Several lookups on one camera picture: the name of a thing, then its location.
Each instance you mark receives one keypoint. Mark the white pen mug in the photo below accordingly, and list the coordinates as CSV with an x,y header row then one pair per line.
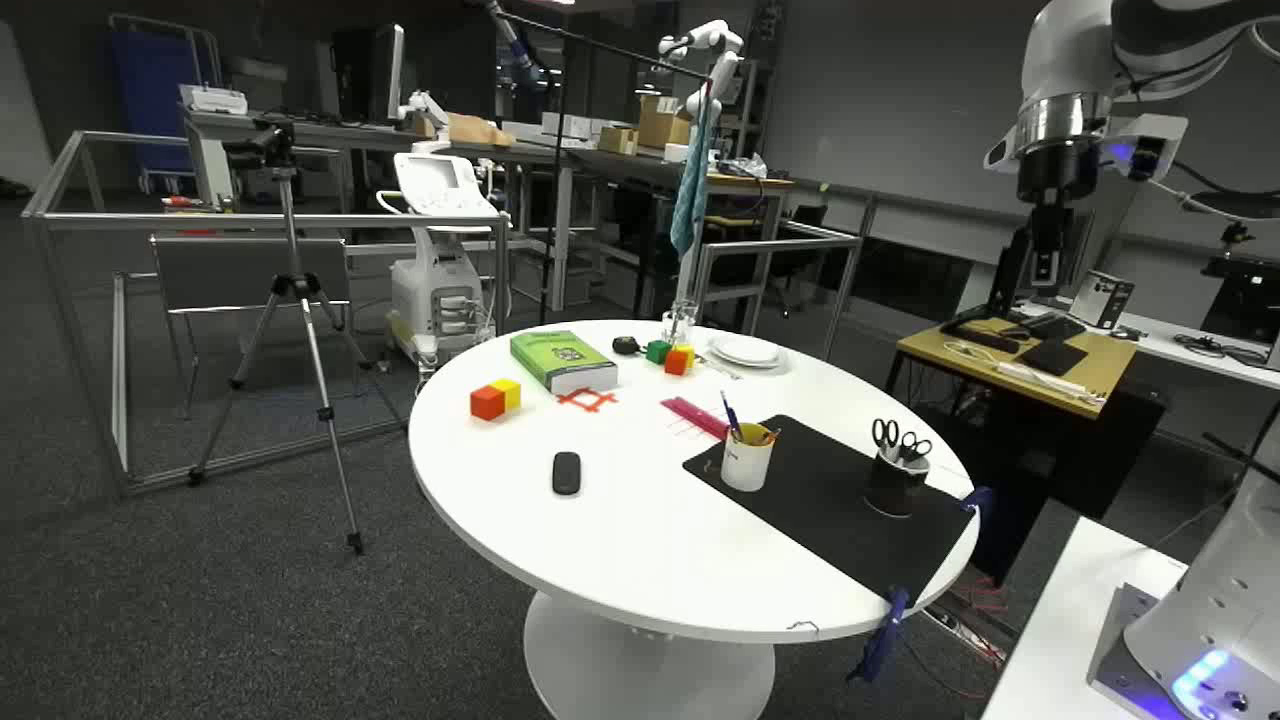
x,y
745,457

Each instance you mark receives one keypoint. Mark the orange block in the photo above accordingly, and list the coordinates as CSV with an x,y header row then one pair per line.
x,y
679,363

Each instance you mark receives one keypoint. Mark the round white table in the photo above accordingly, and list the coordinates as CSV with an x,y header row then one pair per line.
x,y
654,599

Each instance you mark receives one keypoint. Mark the yellow cube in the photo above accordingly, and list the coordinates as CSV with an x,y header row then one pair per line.
x,y
509,394

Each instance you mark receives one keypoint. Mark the camera tripod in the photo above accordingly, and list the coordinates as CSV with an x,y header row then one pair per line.
x,y
299,291

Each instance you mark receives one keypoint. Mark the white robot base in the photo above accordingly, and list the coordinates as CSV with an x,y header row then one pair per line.
x,y
1208,651

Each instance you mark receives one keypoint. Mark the black mat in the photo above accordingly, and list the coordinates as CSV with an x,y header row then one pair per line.
x,y
818,489

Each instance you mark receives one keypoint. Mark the white plates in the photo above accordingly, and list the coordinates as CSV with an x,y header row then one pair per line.
x,y
745,354

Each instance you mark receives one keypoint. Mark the wooden side desk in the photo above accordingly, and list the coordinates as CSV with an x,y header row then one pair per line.
x,y
1035,420

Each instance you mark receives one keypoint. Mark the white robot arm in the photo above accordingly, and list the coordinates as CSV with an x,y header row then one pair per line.
x,y
1088,85

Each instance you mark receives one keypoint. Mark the black computer mouse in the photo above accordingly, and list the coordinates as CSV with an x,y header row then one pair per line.
x,y
567,474

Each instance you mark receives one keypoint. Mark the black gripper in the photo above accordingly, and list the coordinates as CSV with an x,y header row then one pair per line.
x,y
1050,181

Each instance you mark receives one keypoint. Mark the orange plastic frame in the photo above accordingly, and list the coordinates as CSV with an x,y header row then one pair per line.
x,y
586,399

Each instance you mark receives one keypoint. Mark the white medical machine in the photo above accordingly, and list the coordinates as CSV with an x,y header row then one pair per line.
x,y
437,297

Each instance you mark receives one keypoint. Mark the red cube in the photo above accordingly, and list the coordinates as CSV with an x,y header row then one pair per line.
x,y
484,402

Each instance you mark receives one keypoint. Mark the metal frame table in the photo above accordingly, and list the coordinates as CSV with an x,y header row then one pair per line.
x,y
206,263

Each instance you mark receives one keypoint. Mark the green block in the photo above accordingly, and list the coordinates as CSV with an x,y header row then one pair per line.
x,y
659,351

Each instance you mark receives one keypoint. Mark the green book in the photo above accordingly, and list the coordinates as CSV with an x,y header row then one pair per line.
x,y
563,363

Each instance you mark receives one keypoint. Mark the black cup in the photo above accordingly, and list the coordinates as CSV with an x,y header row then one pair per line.
x,y
892,485

